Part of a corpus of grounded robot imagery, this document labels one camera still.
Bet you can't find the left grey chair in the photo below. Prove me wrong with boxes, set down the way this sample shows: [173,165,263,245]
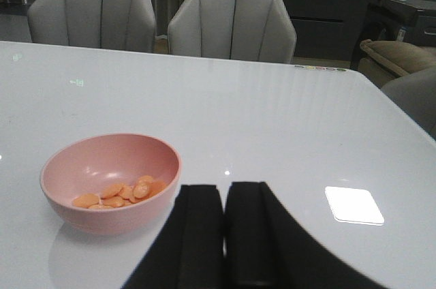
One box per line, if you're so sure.
[27,0,156,52]

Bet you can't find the dark side table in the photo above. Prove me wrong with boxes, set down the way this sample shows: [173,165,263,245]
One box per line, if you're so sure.
[350,0,435,70]

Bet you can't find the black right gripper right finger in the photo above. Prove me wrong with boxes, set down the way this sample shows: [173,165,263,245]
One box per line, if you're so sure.
[224,182,380,288]

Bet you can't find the orange ham slices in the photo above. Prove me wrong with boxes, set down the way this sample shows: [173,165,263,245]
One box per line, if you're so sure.
[72,175,168,209]

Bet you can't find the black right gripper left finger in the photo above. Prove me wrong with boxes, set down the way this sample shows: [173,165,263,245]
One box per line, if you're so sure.
[123,185,223,288]

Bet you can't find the pink bowl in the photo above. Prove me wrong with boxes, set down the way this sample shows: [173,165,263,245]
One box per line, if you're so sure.
[40,134,181,235]

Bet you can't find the grey chair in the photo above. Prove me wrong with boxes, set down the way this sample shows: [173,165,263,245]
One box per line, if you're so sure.
[168,0,297,64]
[27,0,156,52]

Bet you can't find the right grey chair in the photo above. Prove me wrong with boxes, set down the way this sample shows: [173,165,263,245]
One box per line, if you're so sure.
[168,0,297,64]

